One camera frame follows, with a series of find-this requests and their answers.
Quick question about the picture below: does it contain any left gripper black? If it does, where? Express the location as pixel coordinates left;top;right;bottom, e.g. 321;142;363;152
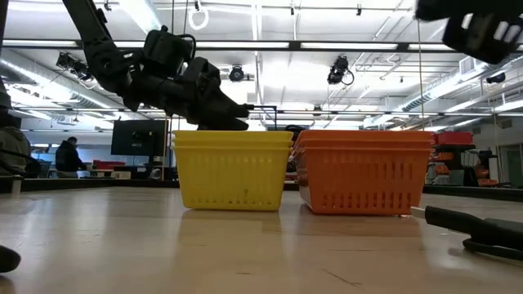
163;56;250;131

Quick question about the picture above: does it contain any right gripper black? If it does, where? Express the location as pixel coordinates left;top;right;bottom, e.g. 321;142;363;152
414;0;523;65

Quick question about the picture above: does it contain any thin black USB cable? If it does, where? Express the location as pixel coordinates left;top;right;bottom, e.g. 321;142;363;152
0;244;22;274

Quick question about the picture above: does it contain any yellow plastic basket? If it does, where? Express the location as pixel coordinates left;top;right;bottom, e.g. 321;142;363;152
171;130;294;212

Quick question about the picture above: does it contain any person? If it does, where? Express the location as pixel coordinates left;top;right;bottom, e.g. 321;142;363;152
55;136;87;172
284;124;306;138
0;125;32;177

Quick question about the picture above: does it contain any black monitor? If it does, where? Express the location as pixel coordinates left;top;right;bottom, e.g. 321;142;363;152
110;118;169;157

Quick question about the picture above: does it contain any red storage bin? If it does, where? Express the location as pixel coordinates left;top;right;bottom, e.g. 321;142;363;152
432;131;474;147

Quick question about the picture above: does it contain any red flat box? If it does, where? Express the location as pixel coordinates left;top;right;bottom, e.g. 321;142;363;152
92;159;126;170

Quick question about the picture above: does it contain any orange plastic basket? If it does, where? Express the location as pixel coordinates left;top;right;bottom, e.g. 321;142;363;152
292;129;436;216

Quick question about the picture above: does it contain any shelf with orange bins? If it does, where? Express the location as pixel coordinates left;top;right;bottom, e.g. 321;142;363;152
424;130;502;188

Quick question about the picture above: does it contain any black office chair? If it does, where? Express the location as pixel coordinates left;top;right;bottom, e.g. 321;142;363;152
0;149;42;180

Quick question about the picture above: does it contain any silver ventilation duct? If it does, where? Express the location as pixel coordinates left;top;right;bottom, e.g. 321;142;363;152
402;51;516;114

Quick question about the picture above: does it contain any black overhead frame beam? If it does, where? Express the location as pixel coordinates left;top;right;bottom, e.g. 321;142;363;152
0;38;523;53

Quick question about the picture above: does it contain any white cable ring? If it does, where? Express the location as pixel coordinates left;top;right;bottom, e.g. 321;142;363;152
187;7;210;31

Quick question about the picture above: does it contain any black hanging camera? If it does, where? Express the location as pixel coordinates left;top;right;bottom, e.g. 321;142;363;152
326;55;355;86

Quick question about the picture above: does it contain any black ceiling camera cluster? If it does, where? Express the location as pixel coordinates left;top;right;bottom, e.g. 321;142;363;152
56;51;96;82

